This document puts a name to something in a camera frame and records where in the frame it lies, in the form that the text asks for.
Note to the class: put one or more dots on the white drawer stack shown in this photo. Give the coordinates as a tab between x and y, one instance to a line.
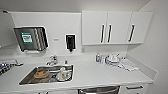
133	91

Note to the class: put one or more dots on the small blue white bottle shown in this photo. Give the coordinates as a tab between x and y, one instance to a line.
98	58

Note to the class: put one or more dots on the white cup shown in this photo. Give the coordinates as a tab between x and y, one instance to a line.
62	74

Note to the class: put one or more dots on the orange bowl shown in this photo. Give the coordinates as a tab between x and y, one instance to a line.
41	73

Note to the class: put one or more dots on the black soap dispenser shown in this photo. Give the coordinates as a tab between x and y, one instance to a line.
70	42

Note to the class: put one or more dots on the white three-door wall cabinet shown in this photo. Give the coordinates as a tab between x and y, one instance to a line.
116	23

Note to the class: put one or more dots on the stainless steel sink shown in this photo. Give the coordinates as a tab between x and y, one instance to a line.
30	79

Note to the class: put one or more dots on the chrome faucet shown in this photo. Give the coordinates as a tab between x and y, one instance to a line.
51	61

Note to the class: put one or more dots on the white cloth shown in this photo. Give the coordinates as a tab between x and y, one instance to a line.
128	65

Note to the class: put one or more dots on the dish rack with items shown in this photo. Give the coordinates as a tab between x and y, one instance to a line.
8	66

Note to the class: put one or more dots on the steel paper towel dispenser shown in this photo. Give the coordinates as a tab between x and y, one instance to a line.
31	38

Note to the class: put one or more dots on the stainless steel dishwasher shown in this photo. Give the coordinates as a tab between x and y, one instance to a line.
98	92

